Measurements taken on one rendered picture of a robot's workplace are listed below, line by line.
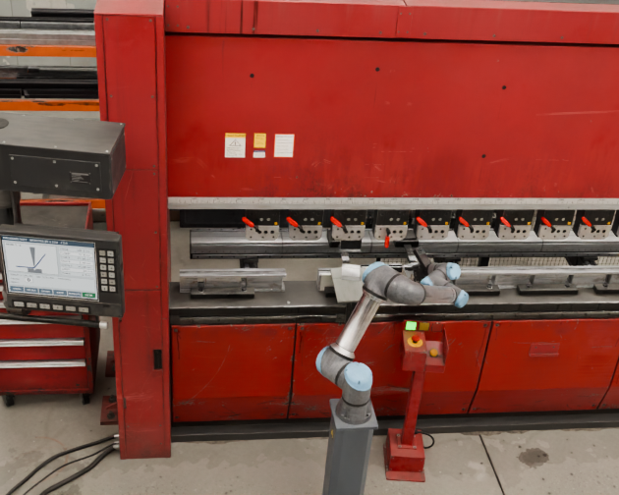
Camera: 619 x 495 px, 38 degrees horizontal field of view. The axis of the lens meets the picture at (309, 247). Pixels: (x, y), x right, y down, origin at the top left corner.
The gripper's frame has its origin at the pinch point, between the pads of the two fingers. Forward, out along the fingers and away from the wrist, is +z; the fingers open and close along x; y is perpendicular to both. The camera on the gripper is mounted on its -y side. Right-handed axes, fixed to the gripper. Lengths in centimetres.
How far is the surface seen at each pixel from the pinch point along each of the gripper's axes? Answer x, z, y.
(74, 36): -59, 182, -157
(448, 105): 5, -48, -71
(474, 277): 30.1, -13.1, 14.8
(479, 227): 26.5, -28.4, -11.3
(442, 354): -1.9, -15.7, 42.8
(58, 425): -146, 126, 44
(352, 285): -31.3, 1.7, 0.0
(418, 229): 0.8, -14.9, -17.8
